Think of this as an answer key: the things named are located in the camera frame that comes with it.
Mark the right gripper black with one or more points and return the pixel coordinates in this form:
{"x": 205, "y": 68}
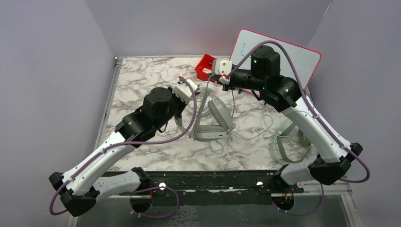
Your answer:
{"x": 227, "y": 87}

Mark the grey headphones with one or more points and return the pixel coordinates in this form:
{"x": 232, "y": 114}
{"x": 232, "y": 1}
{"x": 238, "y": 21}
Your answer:
{"x": 222, "y": 125}

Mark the green headphones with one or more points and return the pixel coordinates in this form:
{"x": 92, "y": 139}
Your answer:
{"x": 290, "y": 145}

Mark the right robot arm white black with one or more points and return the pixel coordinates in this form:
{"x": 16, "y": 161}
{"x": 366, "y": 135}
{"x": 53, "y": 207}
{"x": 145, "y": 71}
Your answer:
{"x": 286, "y": 95}

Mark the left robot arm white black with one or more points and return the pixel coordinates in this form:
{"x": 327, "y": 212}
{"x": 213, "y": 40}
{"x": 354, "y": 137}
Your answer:
{"x": 80, "y": 188}

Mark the red plastic bin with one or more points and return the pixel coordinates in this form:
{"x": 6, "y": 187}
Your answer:
{"x": 204, "y": 67}

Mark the pink framed whiteboard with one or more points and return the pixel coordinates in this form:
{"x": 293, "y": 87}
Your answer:
{"x": 305, "y": 60}

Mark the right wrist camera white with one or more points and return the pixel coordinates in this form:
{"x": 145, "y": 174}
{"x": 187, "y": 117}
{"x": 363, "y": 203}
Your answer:
{"x": 220, "y": 67}

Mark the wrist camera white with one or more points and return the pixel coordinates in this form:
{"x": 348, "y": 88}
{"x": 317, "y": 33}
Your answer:
{"x": 183, "y": 91}
{"x": 220, "y": 67}

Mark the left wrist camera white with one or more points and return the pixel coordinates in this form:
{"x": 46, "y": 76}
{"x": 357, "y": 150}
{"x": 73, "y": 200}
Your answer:
{"x": 183, "y": 91}

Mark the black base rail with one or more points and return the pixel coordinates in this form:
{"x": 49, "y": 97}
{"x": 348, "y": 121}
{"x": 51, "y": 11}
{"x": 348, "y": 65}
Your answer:
{"x": 202, "y": 188}

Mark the aluminium frame rail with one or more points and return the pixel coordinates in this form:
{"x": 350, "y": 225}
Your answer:
{"x": 313, "y": 188}

